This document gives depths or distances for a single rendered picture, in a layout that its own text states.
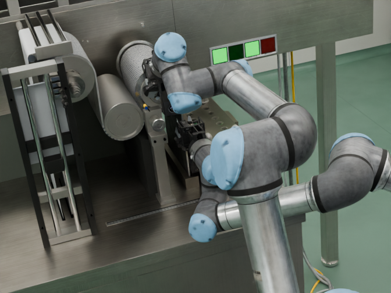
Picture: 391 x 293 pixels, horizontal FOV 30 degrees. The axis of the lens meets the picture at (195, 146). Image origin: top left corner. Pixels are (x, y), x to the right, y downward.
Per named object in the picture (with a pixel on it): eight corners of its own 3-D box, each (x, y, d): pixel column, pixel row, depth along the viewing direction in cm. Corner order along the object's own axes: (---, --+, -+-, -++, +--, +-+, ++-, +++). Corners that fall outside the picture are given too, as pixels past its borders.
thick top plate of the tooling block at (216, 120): (204, 169, 227) (202, 152, 224) (169, 120, 261) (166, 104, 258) (252, 157, 231) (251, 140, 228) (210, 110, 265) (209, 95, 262)
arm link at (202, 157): (207, 192, 197) (204, 164, 193) (194, 174, 206) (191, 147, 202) (234, 185, 198) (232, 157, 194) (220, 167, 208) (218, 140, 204)
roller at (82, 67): (50, 107, 208) (40, 61, 201) (39, 78, 229) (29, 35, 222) (98, 97, 211) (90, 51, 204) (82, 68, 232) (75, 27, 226)
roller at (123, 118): (107, 144, 217) (100, 107, 211) (91, 111, 239) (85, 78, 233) (146, 135, 220) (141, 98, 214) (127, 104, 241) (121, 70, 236)
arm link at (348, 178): (378, 214, 174) (196, 253, 193) (379, 190, 183) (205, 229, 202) (363, 174, 170) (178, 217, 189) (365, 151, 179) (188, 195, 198)
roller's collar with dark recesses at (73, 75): (64, 100, 202) (60, 78, 199) (61, 92, 207) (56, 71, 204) (86, 95, 203) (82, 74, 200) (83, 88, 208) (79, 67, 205)
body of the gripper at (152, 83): (166, 61, 206) (172, 45, 194) (174, 89, 204) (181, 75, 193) (139, 67, 204) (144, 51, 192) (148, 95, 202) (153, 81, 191)
